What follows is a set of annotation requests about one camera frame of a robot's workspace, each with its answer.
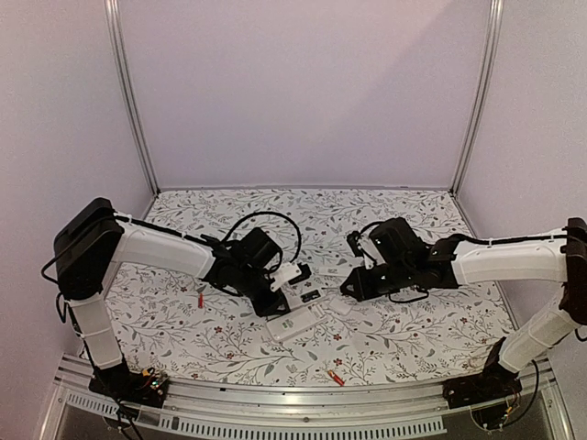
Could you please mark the black battery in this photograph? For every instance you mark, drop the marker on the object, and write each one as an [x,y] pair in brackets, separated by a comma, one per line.
[310,296]

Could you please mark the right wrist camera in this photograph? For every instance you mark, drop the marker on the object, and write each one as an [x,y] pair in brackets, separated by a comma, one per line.
[354,241]

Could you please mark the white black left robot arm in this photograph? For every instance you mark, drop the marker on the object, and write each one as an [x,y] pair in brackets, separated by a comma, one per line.
[99,241]

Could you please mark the aluminium frame post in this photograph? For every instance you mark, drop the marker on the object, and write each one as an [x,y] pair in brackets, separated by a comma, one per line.
[115,30]
[489,52]

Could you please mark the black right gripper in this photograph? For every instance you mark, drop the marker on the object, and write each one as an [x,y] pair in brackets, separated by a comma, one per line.
[362,291]

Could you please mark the right aluminium frame post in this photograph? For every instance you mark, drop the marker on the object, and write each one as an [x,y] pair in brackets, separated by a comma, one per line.
[489,52]

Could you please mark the left aluminium frame post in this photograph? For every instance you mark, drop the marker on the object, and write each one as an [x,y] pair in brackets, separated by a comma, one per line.
[115,30]

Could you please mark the white battery compartment cover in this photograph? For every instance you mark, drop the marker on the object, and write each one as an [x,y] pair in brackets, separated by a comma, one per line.
[339,306]

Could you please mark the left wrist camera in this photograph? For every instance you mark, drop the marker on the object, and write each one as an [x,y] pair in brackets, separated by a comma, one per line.
[289,273]

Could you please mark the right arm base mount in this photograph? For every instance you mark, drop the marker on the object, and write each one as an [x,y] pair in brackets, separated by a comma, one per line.
[491,397]

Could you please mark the white battery holder box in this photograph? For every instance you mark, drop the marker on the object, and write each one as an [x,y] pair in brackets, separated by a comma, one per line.
[297,298]

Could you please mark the floral patterned table mat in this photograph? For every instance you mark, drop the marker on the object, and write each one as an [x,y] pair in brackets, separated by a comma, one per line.
[158,323]

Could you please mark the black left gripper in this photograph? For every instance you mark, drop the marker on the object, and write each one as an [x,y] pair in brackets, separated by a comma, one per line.
[268,309]

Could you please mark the white plastic strip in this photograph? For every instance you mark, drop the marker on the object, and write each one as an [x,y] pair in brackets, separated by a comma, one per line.
[333,271]

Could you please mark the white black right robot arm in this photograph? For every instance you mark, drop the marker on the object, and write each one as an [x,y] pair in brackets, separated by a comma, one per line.
[397,258]

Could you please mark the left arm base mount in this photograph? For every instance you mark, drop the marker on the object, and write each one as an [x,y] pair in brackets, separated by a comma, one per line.
[123,385]

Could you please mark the aluminium front rail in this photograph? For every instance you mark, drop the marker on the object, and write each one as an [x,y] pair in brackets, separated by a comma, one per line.
[209,410]

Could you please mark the white remote control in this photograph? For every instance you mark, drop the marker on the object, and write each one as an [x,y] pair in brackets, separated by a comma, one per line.
[296,322]

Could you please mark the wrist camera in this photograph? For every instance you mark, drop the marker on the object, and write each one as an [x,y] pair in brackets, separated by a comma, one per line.
[354,241]
[289,273]

